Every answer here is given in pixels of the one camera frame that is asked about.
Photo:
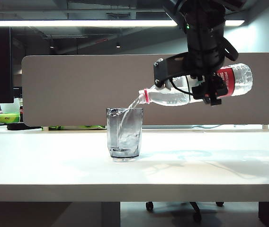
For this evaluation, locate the clear grey glass mug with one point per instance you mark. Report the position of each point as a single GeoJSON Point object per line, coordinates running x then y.
{"type": "Point", "coordinates": [125, 142]}

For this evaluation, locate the green flat packet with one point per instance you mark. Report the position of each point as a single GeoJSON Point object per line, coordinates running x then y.
{"type": "Point", "coordinates": [77, 127]}

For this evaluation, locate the grey-brown desk partition panel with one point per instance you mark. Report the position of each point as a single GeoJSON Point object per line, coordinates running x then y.
{"type": "Point", "coordinates": [77, 89]}

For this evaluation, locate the black monitor base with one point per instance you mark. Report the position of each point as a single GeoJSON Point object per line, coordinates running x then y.
{"type": "Point", "coordinates": [22, 126]}

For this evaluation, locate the black office chair base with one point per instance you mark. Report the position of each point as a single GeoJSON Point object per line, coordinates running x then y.
{"type": "Point", "coordinates": [196, 209]}

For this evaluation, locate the white partition bracket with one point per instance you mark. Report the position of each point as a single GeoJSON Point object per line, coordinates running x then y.
{"type": "Point", "coordinates": [265, 127]}
{"type": "Point", "coordinates": [45, 128]}

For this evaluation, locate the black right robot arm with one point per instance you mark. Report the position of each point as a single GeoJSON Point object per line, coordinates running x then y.
{"type": "Point", "coordinates": [203, 23]}

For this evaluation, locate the long ceiling light strip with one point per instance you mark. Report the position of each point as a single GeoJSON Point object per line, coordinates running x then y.
{"type": "Point", "coordinates": [77, 23]}

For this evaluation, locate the green tissue box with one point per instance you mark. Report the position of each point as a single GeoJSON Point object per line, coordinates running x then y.
{"type": "Point", "coordinates": [7, 117]}

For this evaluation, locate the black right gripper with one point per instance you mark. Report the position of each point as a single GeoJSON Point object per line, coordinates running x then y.
{"type": "Point", "coordinates": [203, 62]}

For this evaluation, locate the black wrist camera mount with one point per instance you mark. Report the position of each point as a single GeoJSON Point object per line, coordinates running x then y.
{"type": "Point", "coordinates": [163, 68]}

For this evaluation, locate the Nongfu Spring water bottle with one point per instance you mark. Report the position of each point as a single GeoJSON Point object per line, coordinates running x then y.
{"type": "Point", "coordinates": [167, 97]}

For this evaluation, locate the small dark cola bottle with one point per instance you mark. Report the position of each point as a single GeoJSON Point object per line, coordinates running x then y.
{"type": "Point", "coordinates": [21, 114]}

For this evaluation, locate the white tissue paper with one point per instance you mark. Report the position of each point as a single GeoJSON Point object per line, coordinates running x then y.
{"type": "Point", "coordinates": [10, 106]}

